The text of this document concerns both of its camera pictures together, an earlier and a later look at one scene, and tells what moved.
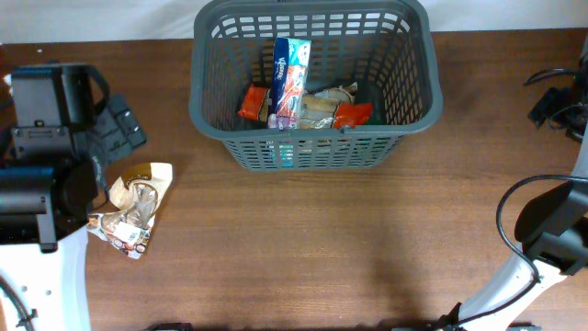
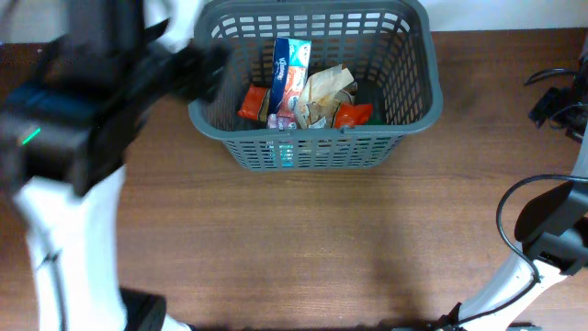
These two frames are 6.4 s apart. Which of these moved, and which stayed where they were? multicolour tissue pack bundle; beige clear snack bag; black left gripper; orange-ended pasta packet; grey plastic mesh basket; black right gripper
Moved: beige clear snack bag; black left gripper
Stayed: multicolour tissue pack bundle; black right gripper; orange-ended pasta packet; grey plastic mesh basket
